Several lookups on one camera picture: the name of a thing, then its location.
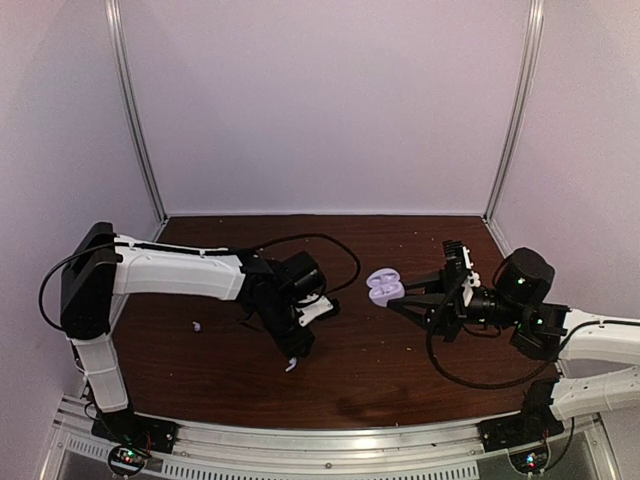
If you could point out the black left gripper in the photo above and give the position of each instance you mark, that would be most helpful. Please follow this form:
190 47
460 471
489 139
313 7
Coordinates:
293 344

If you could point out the white purple earbud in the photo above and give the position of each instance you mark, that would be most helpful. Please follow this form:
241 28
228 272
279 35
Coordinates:
292 363

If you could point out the front aluminium rail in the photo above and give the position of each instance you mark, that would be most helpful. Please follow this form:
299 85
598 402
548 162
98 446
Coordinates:
451 450

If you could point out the left aluminium frame post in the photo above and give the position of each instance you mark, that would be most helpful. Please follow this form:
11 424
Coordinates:
132 115

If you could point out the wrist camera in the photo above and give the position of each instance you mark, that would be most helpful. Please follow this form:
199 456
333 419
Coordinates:
319 309
459 274

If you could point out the aluminium frame post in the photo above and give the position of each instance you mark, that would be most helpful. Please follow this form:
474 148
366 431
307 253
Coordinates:
524 84
132 115

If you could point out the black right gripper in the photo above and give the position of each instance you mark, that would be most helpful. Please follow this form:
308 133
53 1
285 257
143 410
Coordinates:
448 302

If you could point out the right circuit board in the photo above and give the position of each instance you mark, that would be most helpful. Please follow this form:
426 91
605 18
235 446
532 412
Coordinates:
530 461

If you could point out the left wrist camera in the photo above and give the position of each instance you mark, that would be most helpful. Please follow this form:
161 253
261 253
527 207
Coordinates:
319 309

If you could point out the purple round charging case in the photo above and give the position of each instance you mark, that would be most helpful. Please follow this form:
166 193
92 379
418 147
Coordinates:
384 286

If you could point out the circuit board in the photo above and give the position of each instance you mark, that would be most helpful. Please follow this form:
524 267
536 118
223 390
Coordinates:
124 461
530 461

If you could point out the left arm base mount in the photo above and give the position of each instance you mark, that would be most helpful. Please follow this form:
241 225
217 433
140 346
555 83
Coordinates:
143 433

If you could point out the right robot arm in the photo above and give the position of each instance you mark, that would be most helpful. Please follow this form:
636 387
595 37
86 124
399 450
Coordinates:
588 363

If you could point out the right aluminium frame post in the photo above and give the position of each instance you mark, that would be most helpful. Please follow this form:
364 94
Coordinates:
524 84

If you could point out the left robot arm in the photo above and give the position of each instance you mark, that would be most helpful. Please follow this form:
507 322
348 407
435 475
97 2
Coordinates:
286 295

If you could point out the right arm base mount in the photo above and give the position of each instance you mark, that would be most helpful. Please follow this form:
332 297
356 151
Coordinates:
517 430

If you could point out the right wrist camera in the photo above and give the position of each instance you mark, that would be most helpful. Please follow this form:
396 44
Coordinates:
459 274

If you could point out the left circuit board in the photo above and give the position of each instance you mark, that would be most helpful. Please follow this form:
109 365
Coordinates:
124 461

